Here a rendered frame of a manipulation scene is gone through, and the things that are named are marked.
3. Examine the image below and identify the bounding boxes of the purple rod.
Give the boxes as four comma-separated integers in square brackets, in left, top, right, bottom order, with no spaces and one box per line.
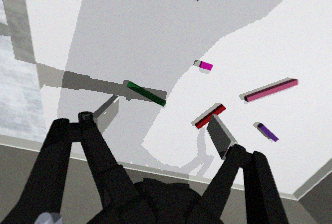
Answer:
[258,123,279,142]

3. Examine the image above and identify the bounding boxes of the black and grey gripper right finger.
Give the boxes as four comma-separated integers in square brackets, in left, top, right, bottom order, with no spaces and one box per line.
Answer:
[185,114,289,224]

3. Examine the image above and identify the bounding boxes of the magenta rod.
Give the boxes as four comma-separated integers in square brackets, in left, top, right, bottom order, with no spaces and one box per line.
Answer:
[199,61,213,70]

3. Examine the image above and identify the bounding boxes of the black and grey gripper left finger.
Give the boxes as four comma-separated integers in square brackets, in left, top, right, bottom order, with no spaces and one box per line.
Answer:
[0,95,156,224]

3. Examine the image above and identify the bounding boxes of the pink rod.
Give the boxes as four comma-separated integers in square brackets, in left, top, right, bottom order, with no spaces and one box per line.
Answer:
[244,79,298,102]

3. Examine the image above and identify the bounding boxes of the green rod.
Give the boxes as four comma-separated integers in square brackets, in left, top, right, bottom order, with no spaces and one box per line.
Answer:
[127,81,166,107]

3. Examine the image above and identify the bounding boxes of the dark red rod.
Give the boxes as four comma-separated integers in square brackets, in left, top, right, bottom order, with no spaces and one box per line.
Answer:
[195,104,226,129]

